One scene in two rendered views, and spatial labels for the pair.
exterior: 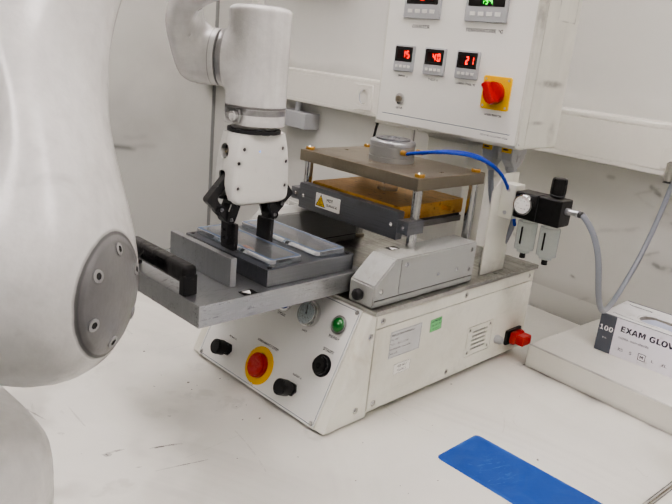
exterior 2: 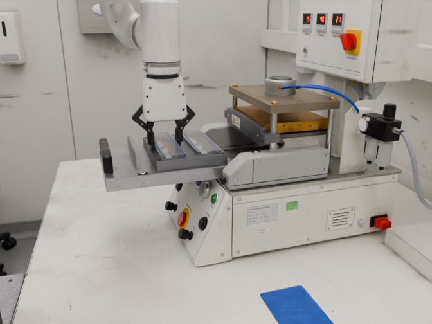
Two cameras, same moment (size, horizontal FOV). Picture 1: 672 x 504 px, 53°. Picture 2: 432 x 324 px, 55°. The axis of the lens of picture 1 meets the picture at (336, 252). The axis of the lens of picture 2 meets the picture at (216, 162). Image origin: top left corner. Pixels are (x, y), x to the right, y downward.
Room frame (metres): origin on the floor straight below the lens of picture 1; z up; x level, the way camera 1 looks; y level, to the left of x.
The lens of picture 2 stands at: (0.15, -0.43, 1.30)
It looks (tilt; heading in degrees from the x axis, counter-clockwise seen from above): 20 degrees down; 28
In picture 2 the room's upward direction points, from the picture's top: straight up
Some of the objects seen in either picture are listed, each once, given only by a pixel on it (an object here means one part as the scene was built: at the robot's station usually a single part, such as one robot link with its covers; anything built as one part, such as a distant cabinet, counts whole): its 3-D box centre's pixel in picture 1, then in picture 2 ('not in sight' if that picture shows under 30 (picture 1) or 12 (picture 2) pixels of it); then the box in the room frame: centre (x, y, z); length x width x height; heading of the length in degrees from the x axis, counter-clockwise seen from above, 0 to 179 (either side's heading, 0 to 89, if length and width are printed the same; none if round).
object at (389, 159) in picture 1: (409, 176); (294, 103); (1.17, -0.11, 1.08); 0.31 x 0.24 x 0.13; 46
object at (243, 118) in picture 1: (253, 117); (161, 67); (0.94, 0.13, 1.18); 0.09 x 0.08 x 0.03; 136
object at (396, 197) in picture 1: (390, 185); (279, 110); (1.16, -0.08, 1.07); 0.22 x 0.17 x 0.10; 46
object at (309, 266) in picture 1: (268, 250); (182, 149); (0.98, 0.10, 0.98); 0.20 x 0.17 x 0.03; 46
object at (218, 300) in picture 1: (242, 262); (164, 155); (0.94, 0.14, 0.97); 0.30 x 0.22 x 0.08; 136
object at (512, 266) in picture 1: (391, 257); (287, 159); (1.19, -0.10, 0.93); 0.46 x 0.35 x 0.01; 136
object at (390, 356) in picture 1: (377, 311); (274, 193); (1.14, -0.09, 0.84); 0.53 x 0.37 x 0.17; 136
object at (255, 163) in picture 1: (252, 161); (163, 94); (0.94, 0.13, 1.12); 0.10 x 0.08 x 0.11; 136
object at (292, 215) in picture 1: (301, 225); (234, 135); (1.21, 0.07, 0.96); 0.25 x 0.05 x 0.07; 136
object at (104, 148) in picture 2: (159, 264); (105, 154); (0.84, 0.23, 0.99); 0.15 x 0.02 x 0.04; 46
